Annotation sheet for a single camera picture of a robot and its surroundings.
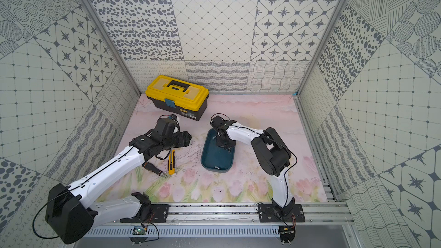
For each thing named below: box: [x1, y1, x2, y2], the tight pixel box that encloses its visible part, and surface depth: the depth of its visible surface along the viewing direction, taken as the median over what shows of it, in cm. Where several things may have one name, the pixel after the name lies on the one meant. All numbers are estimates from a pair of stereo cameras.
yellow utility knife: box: [168, 149, 176, 176], surface depth 88 cm
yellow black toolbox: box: [145, 75, 210, 122], surface depth 101 cm
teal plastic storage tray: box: [200, 128, 237, 173], surface depth 92 cm
